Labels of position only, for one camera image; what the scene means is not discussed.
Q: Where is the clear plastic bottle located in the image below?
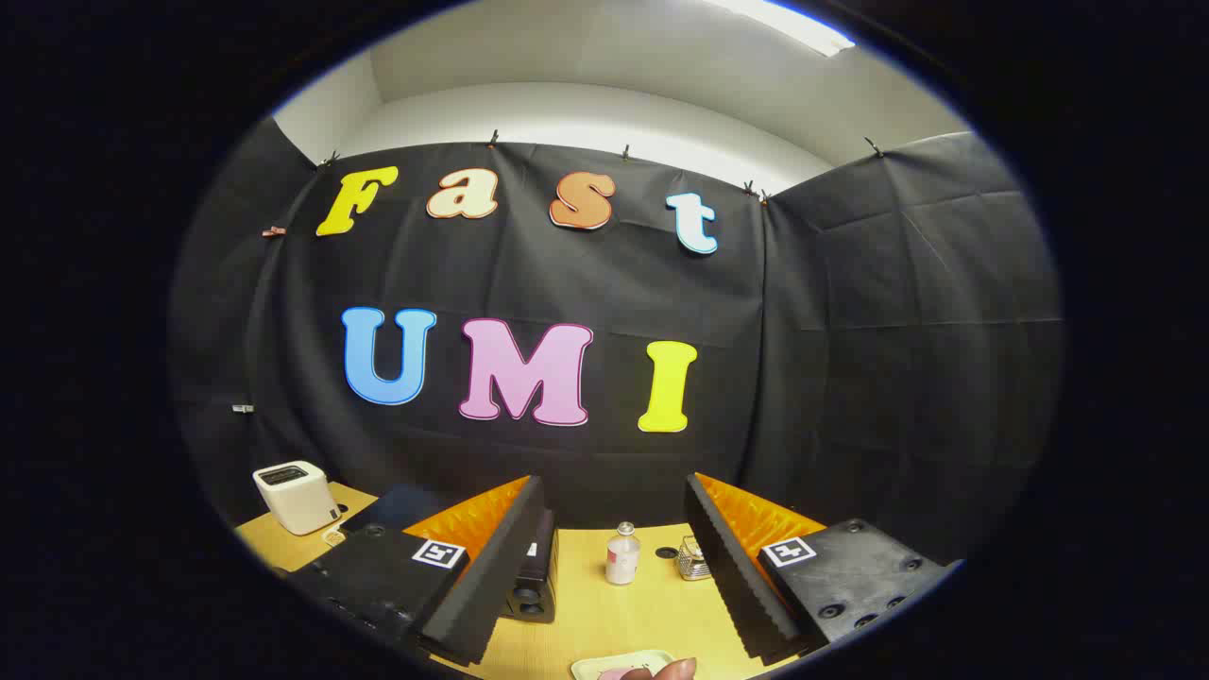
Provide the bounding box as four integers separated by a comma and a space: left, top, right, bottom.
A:
605, 521, 642, 587

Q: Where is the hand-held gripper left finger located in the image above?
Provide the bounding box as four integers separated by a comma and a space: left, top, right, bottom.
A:
283, 475, 558, 667

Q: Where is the black toaster oven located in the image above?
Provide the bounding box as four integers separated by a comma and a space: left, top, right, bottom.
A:
340, 484, 560, 624

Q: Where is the metal wire basket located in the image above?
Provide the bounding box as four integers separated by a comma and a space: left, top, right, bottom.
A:
676, 535, 711, 582

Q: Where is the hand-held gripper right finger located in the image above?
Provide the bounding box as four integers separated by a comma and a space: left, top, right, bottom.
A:
684, 471, 966, 664

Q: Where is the cream square tray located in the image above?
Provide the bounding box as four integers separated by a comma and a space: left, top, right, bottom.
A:
570, 649, 677, 680

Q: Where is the small white toaster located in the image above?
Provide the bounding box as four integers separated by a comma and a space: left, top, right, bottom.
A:
252, 461, 341, 536

